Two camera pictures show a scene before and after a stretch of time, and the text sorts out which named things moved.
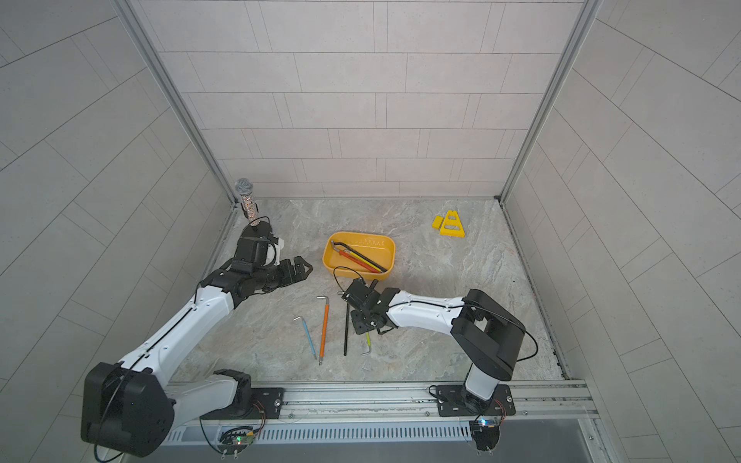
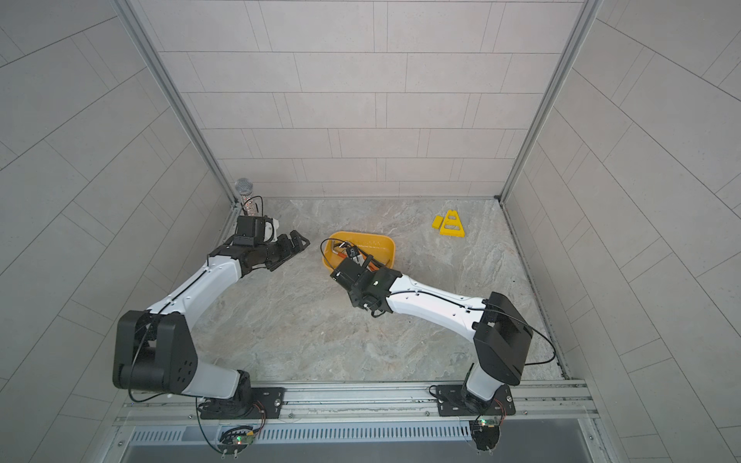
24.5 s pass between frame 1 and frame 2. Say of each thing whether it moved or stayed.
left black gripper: moved
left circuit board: stayed
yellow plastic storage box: stayed
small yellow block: stayed
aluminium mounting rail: stayed
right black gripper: moved
